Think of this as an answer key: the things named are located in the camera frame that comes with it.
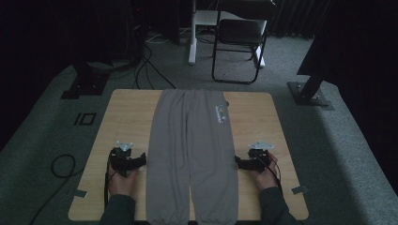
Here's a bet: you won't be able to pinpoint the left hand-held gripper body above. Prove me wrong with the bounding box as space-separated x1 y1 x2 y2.
109 141 139 178

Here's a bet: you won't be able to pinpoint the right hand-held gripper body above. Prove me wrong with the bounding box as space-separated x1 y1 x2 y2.
246 141 275 173

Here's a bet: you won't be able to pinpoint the grey pants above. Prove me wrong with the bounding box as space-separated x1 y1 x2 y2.
145 88 239 225

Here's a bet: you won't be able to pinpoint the person's right hand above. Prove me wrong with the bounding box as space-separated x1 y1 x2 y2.
251 151 280 191

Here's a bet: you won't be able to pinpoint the person's left hand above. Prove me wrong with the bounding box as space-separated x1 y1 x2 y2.
107 167 141 198

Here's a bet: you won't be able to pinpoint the black metal stand base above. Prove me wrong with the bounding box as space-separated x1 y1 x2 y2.
287 59 335 112
60 61 111 100

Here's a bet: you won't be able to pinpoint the black folding chair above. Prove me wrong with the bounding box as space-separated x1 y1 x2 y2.
211 0 277 85

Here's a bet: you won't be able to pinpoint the dark curtain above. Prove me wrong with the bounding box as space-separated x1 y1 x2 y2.
271 0 333 39

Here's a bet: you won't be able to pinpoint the right hand-held gripper cable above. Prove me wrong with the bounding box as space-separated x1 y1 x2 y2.
256 155 283 192

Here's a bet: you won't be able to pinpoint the hand-held gripper cable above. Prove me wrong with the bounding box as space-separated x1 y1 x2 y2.
103 155 119 208
256 155 283 192

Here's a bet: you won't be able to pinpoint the left hand-held gripper cable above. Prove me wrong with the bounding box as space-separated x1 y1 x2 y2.
103 155 119 208

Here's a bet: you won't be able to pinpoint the black floor cable loop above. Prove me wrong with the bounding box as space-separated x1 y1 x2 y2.
28 153 84 225

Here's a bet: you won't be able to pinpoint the black floor cables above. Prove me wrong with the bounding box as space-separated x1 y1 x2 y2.
133 45 178 91

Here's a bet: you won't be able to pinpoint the white desk frame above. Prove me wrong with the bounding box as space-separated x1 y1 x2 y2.
188 0 268 68

